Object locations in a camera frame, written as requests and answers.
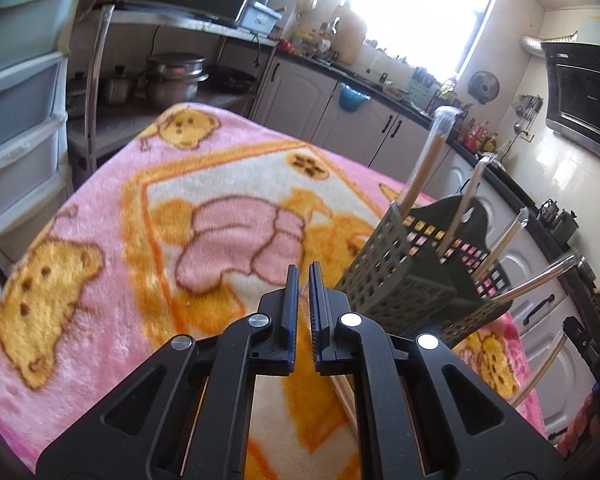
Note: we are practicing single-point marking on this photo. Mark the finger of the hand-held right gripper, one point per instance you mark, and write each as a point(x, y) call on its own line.
point(587, 360)

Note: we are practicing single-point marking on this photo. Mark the pink printed blanket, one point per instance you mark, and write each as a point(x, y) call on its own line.
point(130, 210)

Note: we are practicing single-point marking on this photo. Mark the kitchen window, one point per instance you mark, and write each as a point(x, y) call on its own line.
point(419, 10)

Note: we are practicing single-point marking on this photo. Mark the small steel pot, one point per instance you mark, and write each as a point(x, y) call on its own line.
point(115, 87)

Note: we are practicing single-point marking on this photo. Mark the glass teapot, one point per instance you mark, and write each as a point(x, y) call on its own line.
point(547, 212)

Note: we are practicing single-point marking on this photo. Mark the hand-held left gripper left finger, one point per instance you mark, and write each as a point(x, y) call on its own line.
point(292, 310)

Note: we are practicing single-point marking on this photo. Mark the grey metal pitcher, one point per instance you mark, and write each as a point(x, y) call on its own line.
point(565, 225)

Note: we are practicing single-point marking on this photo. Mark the black range hood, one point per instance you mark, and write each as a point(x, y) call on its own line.
point(584, 90)

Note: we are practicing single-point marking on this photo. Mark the silver exhaust duct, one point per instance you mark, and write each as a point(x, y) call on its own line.
point(539, 45)

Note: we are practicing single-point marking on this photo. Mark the blue-grey plastic box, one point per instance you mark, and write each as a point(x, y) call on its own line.
point(260, 19)

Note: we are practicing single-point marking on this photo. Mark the green countertop organizer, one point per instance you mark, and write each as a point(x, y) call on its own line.
point(422, 90)

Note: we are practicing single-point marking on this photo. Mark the blue hanging bin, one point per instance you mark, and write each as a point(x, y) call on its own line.
point(352, 99)

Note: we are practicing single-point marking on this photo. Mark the beige water jug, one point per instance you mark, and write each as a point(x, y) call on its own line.
point(354, 37)

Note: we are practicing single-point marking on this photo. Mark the large steel steamer pot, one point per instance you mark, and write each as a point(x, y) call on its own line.
point(172, 85)

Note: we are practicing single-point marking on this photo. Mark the steel kitchen table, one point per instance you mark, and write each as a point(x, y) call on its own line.
point(180, 22)

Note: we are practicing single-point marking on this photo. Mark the small wall fan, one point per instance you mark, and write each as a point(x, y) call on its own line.
point(483, 87)

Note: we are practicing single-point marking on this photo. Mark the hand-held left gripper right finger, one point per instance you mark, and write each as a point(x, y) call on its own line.
point(316, 320)

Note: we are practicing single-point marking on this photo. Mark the hanging kitchen utensils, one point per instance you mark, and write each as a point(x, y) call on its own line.
point(527, 107)

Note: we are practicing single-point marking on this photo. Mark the white round wall container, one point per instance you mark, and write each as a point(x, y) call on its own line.
point(309, 0)

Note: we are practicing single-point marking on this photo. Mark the wooden chopstick pair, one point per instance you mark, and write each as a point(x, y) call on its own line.
point(542, 367)

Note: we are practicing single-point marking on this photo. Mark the group of condiment bottles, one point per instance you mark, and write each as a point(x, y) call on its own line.
point(477, 137)

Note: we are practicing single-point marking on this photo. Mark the dark grey utensil basket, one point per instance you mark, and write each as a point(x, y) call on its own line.
point(379, 280)

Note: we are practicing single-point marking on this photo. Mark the black wok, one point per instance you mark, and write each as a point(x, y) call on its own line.
point(232, 80)

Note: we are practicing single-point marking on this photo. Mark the green-blue plastic drawer tower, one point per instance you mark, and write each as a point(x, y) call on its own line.
point(20, 110)

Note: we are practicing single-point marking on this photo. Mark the person's right hand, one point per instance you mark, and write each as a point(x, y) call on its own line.
point(582, 420)

